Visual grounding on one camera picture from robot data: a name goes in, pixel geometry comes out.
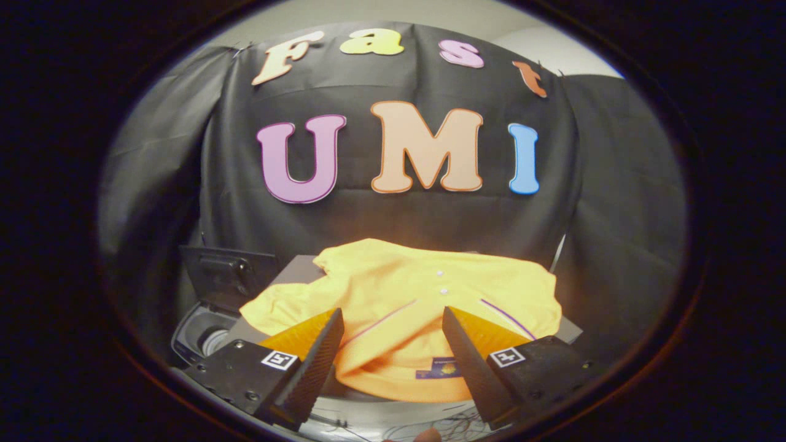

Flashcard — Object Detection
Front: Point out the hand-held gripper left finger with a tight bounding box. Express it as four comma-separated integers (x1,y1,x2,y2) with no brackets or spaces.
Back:
183,307,346,432

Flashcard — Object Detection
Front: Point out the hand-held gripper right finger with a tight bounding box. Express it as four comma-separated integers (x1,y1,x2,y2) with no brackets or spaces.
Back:
441,305,605,430

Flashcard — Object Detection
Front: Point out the orange polo shirt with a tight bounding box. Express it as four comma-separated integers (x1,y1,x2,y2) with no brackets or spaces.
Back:
239,238,562,403

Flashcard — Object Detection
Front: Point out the black backdrop cloth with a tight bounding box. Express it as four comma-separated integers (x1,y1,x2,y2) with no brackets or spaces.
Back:
98,21,688,369

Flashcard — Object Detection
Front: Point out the cream cabinet with grey frame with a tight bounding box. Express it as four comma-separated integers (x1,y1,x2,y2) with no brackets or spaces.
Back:
222,253,584,409

